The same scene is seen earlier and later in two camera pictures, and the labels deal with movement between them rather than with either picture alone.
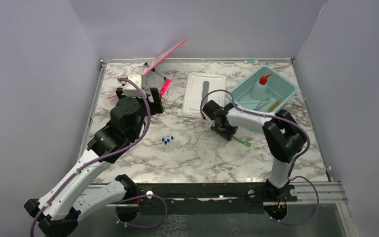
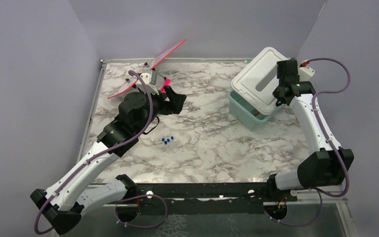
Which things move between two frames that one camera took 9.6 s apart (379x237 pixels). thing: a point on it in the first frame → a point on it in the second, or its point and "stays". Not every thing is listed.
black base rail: x=173 y=199 stays
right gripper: x=227 y=135 → x=275 y=95
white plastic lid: x=198 y=86 → x=257 y=82
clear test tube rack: x=166 y=140 stays
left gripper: x=155 y=107 → x=175 y=104
